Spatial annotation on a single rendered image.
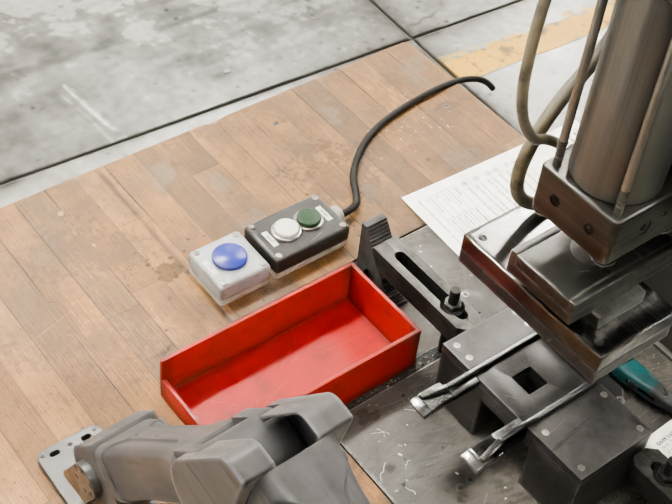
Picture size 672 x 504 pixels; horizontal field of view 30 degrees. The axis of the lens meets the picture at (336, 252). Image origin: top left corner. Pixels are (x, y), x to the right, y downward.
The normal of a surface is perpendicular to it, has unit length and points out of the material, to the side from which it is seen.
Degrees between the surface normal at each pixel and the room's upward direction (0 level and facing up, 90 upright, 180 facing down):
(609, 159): 90
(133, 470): 86
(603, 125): 90
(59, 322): 0
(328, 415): 13
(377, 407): 0
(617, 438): 0
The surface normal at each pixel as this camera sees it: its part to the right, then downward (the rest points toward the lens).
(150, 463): -0.79, 0.36
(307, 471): 0.22, -0.54
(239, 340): 0.61, 0.61
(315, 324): 0.08, -0.69
